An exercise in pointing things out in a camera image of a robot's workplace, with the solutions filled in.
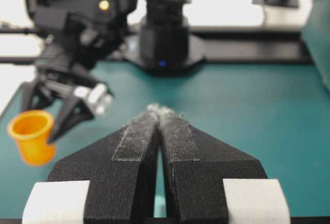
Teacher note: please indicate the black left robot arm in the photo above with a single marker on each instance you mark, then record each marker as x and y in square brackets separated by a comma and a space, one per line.
[82, 42]

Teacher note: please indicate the black table frame rail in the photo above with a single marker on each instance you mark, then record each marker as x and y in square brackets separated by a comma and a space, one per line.
[245, 47]

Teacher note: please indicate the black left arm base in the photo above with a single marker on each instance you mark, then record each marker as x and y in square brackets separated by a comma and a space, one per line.
[165, 25]

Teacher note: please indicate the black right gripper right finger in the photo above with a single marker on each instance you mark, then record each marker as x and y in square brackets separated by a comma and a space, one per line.
[209, 181]

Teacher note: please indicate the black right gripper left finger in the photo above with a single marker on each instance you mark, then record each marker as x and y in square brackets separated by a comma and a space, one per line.
[109, 181]

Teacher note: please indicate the orange plastic cup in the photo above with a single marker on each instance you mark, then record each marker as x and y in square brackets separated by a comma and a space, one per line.
[31, 130]

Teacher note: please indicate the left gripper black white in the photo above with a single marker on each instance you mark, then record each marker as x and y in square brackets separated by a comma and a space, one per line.
[62, 77]

